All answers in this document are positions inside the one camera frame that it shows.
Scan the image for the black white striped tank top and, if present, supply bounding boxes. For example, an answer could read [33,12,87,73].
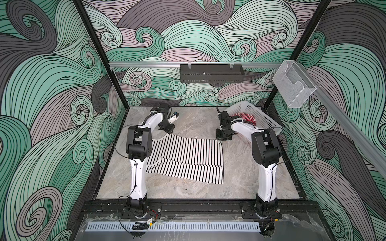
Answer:
[146,134,224,185]

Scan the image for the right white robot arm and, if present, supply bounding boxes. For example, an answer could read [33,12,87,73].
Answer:
[216,108,282,214]

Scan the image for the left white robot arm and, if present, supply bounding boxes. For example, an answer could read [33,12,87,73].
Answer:
[126,102,179,213]

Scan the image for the red white striped tank top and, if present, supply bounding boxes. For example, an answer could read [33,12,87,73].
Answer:
[236,113,256,125]

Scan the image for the white plastic laundry basket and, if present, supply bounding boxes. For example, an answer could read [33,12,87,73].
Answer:
[225,101,282,135]

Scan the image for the black perforated wall tray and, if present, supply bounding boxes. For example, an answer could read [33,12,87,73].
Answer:
[180,65,245,86]

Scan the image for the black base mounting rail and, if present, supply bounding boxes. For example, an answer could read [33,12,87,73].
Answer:
[80,199,321,220]

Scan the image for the clear plastic wall bin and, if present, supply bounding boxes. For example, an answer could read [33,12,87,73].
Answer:
[272,60,317,109]

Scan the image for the aluminium wall rail back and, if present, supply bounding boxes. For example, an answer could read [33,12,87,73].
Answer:
[109,61,281,69]

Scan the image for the aluminium wall rail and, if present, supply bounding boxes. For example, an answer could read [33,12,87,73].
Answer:
[300,65,386,176]
[109,61,281,69]

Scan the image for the white slotted cable duct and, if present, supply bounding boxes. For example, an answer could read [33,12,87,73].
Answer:
[85,221,260,233]

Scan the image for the aluminium wall rail right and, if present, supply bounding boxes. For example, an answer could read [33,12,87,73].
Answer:
[300,65,386,176]

